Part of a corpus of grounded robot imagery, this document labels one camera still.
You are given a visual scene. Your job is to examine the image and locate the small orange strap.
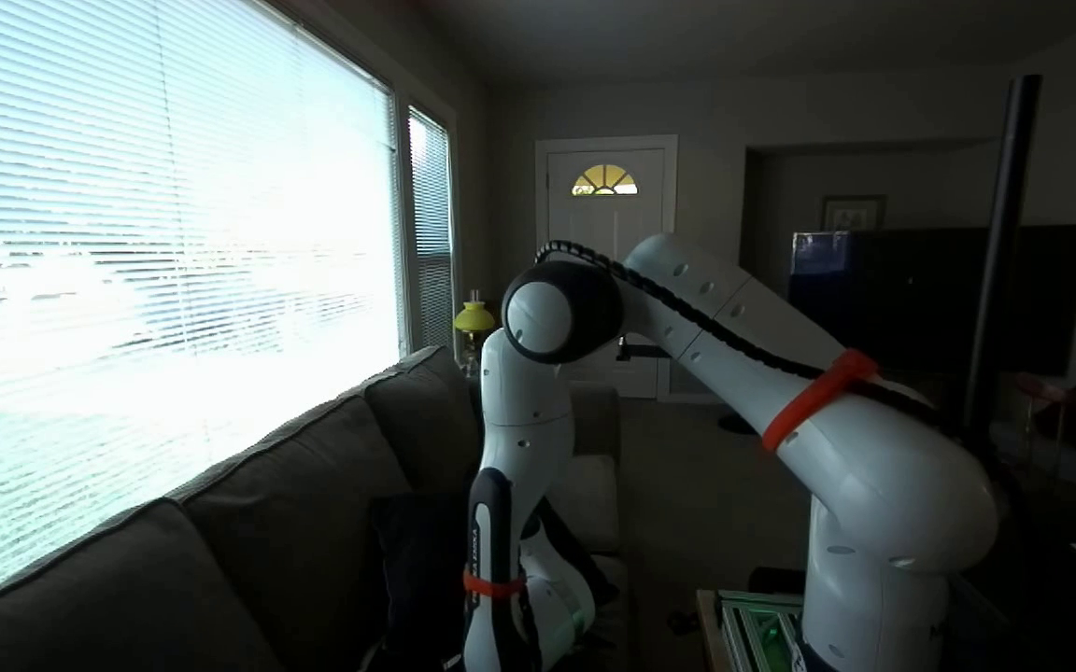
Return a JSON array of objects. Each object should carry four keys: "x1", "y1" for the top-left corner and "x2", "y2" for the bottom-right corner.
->
[{"x1": 460, "y1": 568, "x2": 529, "y2": 604}]

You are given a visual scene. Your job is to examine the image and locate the black television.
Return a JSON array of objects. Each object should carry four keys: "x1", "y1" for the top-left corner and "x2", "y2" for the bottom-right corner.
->
[{"x1": 789, "y1": 220, "x2": 1076, "y2": 388}]

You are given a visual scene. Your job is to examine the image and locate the wooden table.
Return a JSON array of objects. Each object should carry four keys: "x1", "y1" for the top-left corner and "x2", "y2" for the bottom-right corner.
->
[{"x1": 692, "y1": 587, "x2": 733, "y2": 672}]

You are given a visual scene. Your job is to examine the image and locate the narrow side window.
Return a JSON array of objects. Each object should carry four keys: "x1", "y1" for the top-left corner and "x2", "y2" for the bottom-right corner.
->
[{"x1": 404, "y1": 106, "x2": 460, "y2": 353}]

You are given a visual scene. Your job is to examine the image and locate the dark blue pillow teal piping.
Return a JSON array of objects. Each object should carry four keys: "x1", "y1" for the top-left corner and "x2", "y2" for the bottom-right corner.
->
[{"x1": 367, "y1": 488, "x2": 481, "y2": 672}]

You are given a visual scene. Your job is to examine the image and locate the black cable chain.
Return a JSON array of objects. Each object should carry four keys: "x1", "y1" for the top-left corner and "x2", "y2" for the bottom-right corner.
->
[{"x1": 534, "y1": 237, "x2": 957, "y2": 435}]

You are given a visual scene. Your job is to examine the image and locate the wide orange strap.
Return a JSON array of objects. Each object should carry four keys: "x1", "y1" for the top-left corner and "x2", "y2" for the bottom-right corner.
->
[{"x1": 760, "y1": 349, "x2": 887, "y2": 455}]

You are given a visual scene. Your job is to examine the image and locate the grey fabric sofa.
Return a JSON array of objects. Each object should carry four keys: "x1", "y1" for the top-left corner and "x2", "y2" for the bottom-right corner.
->
[{"x1": 0, "y1": 343, "x2": 636, "y2": 672}]

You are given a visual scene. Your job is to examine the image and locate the white window blinds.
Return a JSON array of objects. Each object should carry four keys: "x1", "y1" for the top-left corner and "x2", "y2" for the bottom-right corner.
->
[{"x1": 0, "y1": 0, "x2": 404, "y2": 629}]

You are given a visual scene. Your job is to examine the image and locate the black vertical pole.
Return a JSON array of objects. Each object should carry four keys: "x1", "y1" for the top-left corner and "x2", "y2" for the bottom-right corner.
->
[{"x1": 962, "y1": 71, "x2": 1048, "y2": 427}]

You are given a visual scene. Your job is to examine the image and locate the small framed wall picture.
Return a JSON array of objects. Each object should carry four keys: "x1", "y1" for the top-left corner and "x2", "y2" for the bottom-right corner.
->
[{"x1": 820, "y1": 192, "x2": 888, "y2": 237}]

